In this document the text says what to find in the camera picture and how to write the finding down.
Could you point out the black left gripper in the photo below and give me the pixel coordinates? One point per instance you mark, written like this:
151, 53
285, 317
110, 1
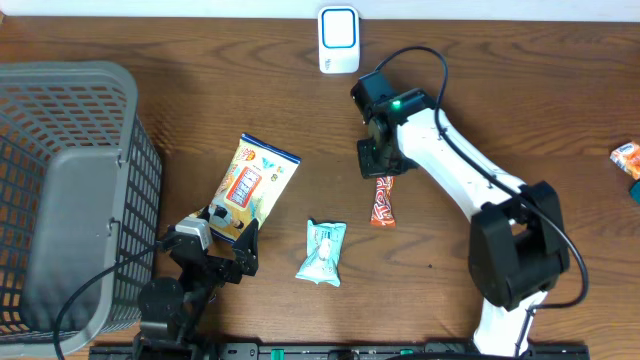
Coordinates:
250, 254

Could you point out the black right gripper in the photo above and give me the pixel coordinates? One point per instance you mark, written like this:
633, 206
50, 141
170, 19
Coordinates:
370, 168

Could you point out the orange chocolate bar wrapper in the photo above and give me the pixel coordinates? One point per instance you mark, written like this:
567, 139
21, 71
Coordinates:
381, 215

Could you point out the yellow snack bag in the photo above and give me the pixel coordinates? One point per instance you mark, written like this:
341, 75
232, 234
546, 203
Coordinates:
256, 177

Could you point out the teal small snack packet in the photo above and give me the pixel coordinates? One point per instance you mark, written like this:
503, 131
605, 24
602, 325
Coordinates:
324, 244

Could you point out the orange small snack packet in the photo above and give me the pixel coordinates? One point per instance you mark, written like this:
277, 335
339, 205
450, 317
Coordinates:
627, 158

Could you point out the blue mouthwash bottle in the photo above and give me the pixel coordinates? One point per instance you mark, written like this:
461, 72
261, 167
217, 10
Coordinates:
635, 192

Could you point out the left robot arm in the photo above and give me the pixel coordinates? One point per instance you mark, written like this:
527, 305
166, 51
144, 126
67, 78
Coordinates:
171, 308

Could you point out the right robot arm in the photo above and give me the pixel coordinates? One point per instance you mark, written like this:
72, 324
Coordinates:
516, 252

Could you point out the white barcode scanner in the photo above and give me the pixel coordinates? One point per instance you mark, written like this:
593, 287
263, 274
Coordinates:
338, 39

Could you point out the grey plastic basket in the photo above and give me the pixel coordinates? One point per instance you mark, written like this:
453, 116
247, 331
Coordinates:
80, 191

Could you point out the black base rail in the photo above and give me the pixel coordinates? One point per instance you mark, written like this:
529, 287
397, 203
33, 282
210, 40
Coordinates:
253, 351

